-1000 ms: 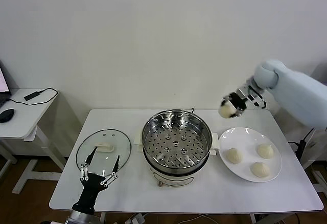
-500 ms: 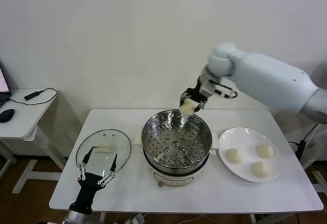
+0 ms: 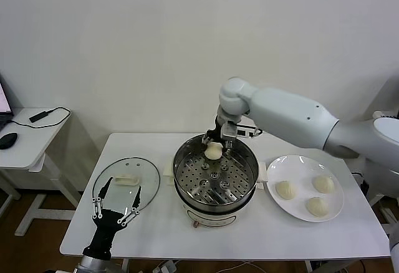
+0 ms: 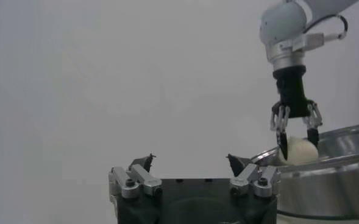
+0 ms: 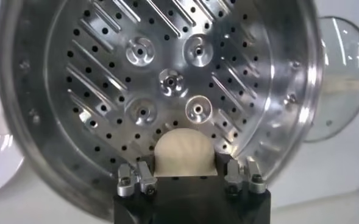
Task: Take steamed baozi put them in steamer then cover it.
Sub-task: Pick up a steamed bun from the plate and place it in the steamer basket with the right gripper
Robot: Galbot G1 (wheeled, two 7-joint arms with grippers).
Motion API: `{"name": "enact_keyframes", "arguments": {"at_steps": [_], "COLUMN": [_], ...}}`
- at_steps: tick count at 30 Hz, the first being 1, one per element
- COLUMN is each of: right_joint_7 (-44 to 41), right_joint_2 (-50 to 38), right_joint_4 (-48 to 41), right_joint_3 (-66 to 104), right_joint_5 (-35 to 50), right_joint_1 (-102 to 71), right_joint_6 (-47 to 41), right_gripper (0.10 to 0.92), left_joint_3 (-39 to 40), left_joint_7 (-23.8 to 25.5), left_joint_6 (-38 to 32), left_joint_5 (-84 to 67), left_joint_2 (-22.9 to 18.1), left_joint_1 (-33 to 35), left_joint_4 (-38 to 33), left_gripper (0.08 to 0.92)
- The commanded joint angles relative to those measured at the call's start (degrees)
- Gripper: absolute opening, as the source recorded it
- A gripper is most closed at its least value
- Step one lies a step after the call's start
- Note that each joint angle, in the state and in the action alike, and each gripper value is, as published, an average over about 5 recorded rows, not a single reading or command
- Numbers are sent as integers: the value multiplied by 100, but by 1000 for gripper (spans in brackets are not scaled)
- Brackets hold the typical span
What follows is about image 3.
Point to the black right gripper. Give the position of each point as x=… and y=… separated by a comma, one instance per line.
x=218, y=131

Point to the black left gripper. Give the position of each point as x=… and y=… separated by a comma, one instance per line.
x=106, y=227

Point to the white steamed baozi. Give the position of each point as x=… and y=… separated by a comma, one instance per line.
x=323, y=183
x=213, y=153
x=285, y=189
x=316, y=207

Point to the round glass pot lid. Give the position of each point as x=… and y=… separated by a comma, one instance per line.
x=146, y=173

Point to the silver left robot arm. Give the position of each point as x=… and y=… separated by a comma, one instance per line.
x=90, y=263

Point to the perforated steel steamer basket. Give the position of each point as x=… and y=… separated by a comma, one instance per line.
x=184, y=162

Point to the white table leg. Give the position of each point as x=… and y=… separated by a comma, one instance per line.
x=125, y=266
x=308, y=266

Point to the white electric cooker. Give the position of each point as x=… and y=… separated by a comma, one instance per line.
x=212, y=217

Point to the white round plate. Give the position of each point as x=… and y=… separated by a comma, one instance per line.
x=299, y=167

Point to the white power strip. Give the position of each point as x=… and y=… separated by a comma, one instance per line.
x=168, y=267

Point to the white side table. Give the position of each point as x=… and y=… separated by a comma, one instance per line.
x=25, y=148

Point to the black adapter box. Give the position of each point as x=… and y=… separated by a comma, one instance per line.
x=39, y=117

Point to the black computer mouse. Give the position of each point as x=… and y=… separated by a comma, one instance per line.
x=7, y=141

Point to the open laptop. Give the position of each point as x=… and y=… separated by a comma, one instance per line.
x=3, y=98

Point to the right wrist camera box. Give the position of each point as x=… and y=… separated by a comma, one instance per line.
x=229, y=129

